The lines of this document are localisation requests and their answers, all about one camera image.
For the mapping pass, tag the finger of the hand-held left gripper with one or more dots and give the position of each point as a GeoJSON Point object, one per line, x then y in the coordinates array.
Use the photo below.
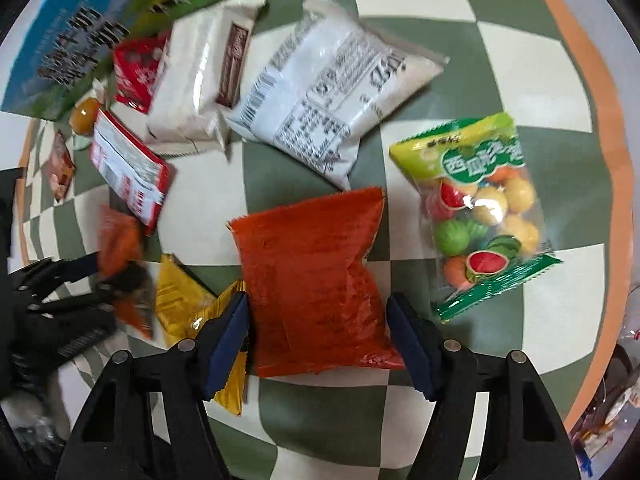
{"type": "Point", "coordinates": [55, 270]}
{"type": "Point", "coordinates": [80, 299]}

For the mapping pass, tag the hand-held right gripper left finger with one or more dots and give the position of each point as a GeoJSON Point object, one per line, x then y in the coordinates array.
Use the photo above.
{"type": "Point", "coordinates": [230, 347]}

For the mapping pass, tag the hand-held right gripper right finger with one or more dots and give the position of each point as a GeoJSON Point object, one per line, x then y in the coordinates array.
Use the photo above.
{"type": "Point", "coordinates": [410, 347]}

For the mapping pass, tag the golden crinkly snack packet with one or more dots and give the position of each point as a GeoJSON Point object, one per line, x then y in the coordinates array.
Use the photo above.
{"type": "Point", "coordinates": [234, 395]}

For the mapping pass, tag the small orange snack packet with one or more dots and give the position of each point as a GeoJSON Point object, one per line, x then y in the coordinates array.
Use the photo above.
{"type": "Point", "coordinates": [117, 240]}

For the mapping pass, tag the yellow snack packet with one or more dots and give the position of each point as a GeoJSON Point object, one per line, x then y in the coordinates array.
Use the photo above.
{"type": "Point", "coordinates": [172, 295]}

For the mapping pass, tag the large orange-red snack packet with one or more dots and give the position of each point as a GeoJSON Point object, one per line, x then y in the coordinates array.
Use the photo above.
{"type": "Point", "coordinates": [310, 270]}

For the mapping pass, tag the red and white snack packet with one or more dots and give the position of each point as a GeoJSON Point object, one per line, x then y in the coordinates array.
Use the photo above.
{"type": "Point", "coordinates": [127, 170]}

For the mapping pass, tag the orange jelly cup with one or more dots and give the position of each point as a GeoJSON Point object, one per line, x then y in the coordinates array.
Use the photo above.
{"type": "Point", "coordinates": [84, 112]}

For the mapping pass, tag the green bag of round candies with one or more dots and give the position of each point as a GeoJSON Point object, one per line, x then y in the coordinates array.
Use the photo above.
{"type": "Point", "coordinates": [475, 200]}

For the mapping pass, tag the small red snack packet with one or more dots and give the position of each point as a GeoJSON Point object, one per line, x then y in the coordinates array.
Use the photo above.
{"type": "Point", "coordinates": [135, 67]}

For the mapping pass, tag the white packet with brown label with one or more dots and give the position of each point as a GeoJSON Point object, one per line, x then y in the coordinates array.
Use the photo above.
{"type": "Point", "coordinates": [190, 80]}

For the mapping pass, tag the blue printed cardboard box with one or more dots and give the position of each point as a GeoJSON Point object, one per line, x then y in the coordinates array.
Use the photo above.
{"type": "Point", "coordinates": [65, 35]}

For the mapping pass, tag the white packet with black print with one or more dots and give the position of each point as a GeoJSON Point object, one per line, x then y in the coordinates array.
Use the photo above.
{"type": "Point", "coordinates": [325, 95]}

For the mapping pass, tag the small brown snack packet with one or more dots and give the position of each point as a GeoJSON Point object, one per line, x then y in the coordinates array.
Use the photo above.
{"type": "Point", "coordinates": [59, 167]}

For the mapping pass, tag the green and white checkered tablecloth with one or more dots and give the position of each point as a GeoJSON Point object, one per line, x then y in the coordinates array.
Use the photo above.
{"type": "Point", "coordinates": [500, 60]}

